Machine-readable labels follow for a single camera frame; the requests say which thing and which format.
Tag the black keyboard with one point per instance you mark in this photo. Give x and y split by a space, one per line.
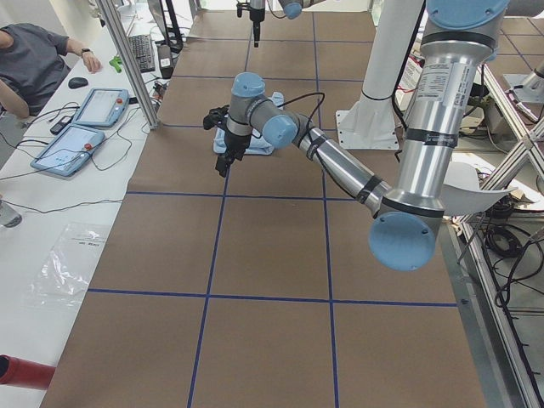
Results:
143 52

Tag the black mobile phone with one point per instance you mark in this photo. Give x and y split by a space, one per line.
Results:
62 123

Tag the red cylinder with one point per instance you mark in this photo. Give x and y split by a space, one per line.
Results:
22 373

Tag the blue teach pendant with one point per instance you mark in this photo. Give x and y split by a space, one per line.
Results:
102 108
69 151

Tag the clear water bottle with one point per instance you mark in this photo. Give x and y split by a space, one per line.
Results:
9 217

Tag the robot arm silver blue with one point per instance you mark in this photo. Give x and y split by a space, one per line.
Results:
459 37
291 8

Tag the green plastic object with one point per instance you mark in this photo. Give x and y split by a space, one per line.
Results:
116 63

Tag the seated person grey shirt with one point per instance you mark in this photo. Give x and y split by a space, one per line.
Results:
33 66

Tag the upper blue teach pendant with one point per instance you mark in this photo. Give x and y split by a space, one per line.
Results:
102 108

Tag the light blue button shirt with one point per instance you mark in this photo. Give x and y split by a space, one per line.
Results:
258 145

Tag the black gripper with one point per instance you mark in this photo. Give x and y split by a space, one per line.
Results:
235 142
256 17

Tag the aluminium frame post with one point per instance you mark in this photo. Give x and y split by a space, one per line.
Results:
113 22

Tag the black computer mouse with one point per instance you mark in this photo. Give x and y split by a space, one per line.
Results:
77 82

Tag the white pillar with base plate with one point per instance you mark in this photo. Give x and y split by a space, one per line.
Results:
370 123

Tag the clear plastic bag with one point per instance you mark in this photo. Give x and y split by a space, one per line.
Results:
63 280

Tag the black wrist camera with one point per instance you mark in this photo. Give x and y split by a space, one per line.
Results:
241 7
216 118

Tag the lower blue teach pendant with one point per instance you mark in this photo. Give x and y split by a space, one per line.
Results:
69 151

